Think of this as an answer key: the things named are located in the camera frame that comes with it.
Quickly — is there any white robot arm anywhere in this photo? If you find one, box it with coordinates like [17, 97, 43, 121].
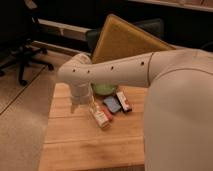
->
[58, 49, 213, 171]

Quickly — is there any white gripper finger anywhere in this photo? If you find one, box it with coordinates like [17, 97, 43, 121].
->
[88, 101, 95, 108]
[70, 103, 76, 113]

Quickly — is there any white bottle with red label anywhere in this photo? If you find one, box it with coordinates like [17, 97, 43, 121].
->
[89, 103, 109, 128]

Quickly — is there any black office chair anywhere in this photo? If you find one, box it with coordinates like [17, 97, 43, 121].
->
[0, 0, 54, 86]

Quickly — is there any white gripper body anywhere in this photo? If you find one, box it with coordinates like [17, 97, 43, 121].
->
[69, 83, 93, 104]

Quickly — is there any green bowl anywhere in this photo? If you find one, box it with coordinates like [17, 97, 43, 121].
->
[92, 84, 117, 95]

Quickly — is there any red white box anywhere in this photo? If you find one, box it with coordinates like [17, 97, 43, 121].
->
[101, 107, 113, 121]

